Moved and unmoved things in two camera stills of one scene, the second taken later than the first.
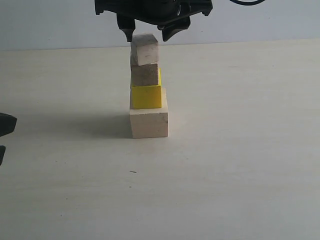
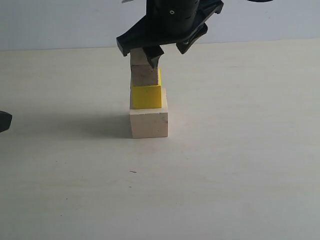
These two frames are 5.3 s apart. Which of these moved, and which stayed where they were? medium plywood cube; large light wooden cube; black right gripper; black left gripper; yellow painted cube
Moved: black left gripper; black right gripper
Stayed: medium plywood cube; yellow painted cube; large light wooden cube
